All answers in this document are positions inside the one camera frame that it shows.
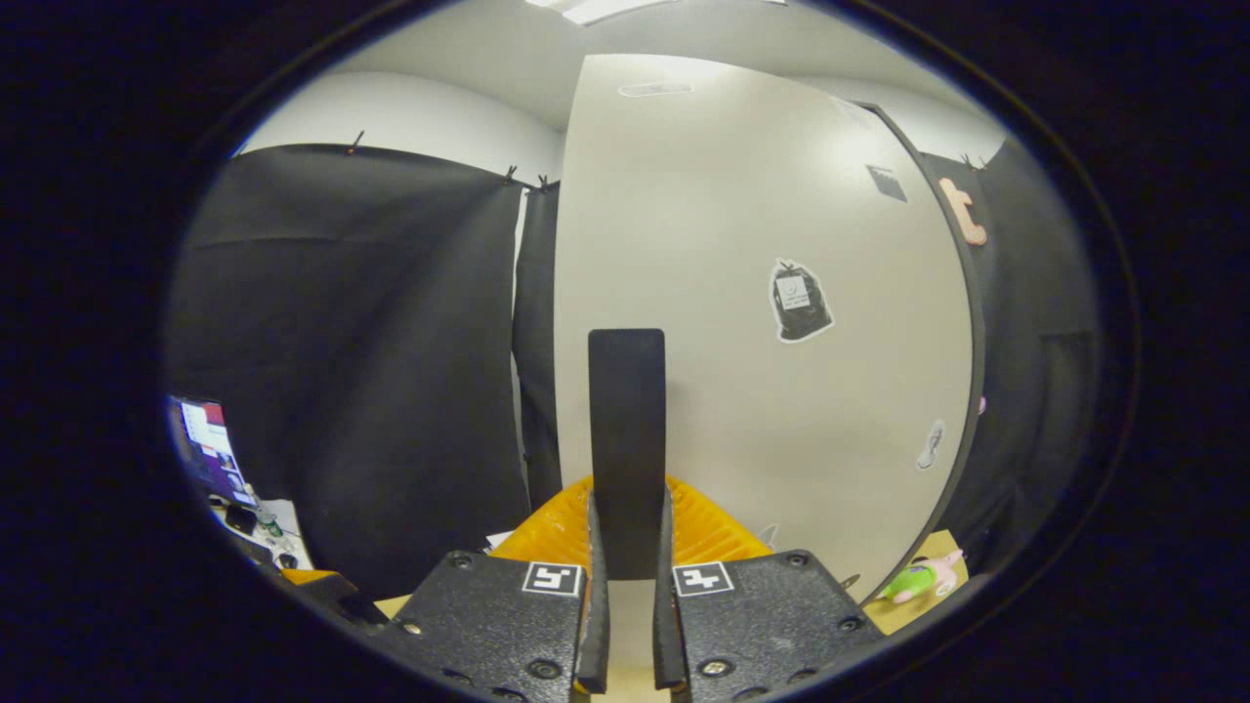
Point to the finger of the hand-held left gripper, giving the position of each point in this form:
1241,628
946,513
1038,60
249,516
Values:
342,596

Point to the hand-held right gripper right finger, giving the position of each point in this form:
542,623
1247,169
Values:
667,635

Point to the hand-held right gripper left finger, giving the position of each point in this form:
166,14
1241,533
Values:
594,635

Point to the grey cabinet door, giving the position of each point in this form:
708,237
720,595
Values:
732,195

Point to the small green label bottle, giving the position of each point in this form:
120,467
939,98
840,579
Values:
270,522

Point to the white side desk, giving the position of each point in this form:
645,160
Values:
291,537

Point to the computer monitor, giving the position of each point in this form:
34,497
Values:
210,439

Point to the pink and green plush toy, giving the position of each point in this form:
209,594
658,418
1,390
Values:
913,583

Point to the black backdrop cloth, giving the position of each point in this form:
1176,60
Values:
371,342

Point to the long ceiling light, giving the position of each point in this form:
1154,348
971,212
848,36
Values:
605,10

